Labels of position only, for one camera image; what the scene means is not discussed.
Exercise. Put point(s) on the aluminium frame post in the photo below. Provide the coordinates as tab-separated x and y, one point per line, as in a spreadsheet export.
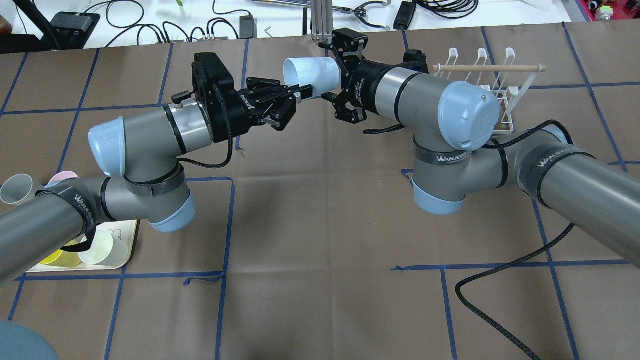
321	20

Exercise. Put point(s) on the black power adapter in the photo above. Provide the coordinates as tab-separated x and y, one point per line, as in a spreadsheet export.
405	15

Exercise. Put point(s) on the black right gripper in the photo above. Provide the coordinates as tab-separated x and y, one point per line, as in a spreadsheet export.
364	84

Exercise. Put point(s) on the pale green plastic cup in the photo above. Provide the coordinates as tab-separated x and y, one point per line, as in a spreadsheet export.
108	249

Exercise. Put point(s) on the white wire cup rack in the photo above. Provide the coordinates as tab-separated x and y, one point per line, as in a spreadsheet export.
493	78

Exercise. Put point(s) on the grey plastic cup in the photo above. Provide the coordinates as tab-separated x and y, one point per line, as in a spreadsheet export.
19	189

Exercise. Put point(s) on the light blue plastic cup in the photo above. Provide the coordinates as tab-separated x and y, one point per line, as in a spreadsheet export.
322	73

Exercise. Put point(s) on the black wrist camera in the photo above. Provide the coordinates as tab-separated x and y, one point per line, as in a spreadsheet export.
209	77

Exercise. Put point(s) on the pink plastic cup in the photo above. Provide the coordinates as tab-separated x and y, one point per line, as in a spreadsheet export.
61	177

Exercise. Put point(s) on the white rabbit print tray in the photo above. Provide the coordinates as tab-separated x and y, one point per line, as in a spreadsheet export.
129	232

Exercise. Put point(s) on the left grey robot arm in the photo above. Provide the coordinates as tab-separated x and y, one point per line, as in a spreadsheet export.
141	158

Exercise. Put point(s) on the yellow plastic cup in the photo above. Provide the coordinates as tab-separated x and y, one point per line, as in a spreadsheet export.
62	259

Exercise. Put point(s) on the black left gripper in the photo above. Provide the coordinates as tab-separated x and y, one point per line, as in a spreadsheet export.
234	114

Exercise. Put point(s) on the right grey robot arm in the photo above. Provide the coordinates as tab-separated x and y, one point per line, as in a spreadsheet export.
456	153

